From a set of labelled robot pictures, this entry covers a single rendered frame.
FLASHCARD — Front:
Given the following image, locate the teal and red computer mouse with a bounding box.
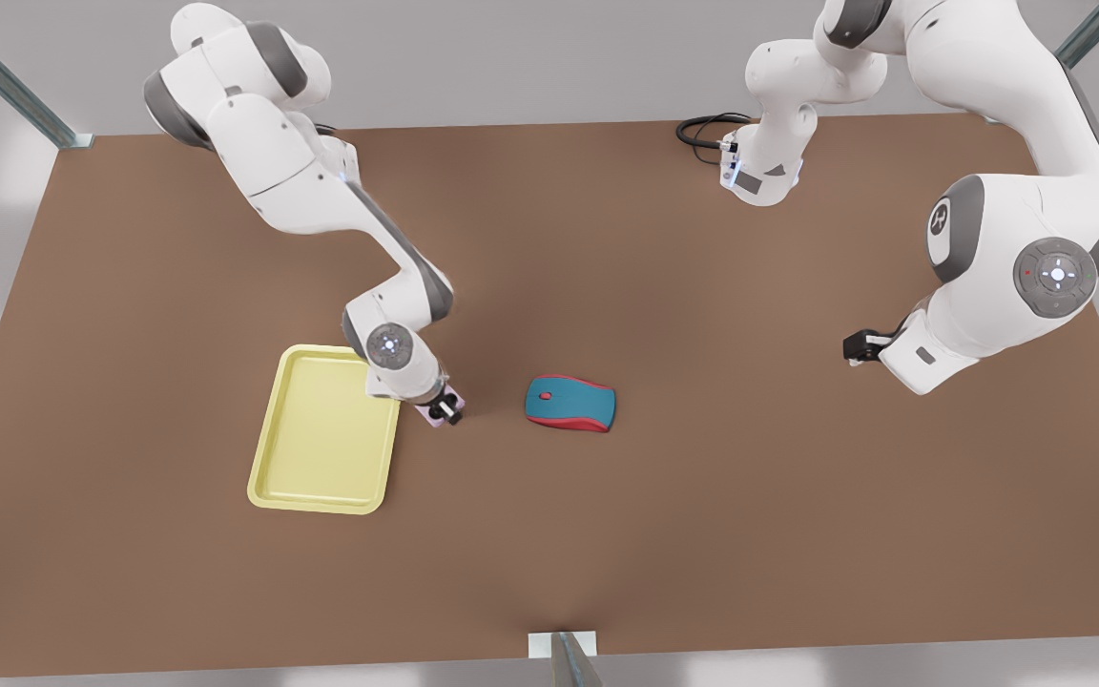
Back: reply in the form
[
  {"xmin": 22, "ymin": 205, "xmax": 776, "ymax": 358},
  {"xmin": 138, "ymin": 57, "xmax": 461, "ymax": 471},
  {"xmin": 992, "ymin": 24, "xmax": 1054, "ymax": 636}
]
[{"xmin": 525, "ymin": 374, "xmax": 618, "ymax": 434}]

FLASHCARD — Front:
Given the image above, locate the yellow rectangular tray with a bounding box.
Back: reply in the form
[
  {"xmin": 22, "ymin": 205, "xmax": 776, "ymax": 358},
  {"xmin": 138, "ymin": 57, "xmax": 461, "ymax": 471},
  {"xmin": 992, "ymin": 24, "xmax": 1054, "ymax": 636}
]
[{"xmin": 247, "ymin": 344, "xmax": 404, "ymax": 516}]

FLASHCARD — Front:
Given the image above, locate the silver frame post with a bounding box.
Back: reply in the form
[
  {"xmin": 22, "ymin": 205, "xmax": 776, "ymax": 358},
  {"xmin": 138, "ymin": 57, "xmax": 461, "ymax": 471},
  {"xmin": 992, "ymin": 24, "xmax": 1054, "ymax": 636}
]
[
  {"xmin": 528, "ymin": 630, "xmax": 603, "ymax": 687},
  {"xmin": 1053, "ymin": 0, "xmax": 1099, "ymax": 70},
  {"xmin": 0, "ymin": 10, "xmax": 94, "ymax": 152}
]

